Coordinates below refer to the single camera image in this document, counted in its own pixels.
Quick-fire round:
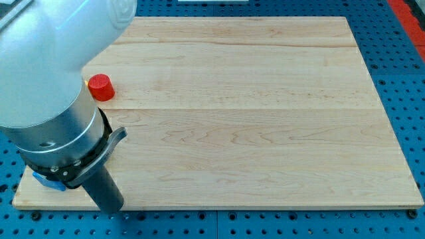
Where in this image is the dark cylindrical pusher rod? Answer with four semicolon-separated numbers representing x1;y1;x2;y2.
82;166;124;214

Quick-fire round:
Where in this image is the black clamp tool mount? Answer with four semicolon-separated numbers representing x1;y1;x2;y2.
21;109;127;189

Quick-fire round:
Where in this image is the blue triangle block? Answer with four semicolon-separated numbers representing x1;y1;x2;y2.
32;172;66;191

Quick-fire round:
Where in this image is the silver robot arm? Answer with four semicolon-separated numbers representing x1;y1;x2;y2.
1;0;137;214

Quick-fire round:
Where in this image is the red cylinder block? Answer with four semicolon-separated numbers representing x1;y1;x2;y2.
88;74;116;102

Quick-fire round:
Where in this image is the wooden board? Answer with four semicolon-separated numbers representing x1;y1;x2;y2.
12;16;425;211

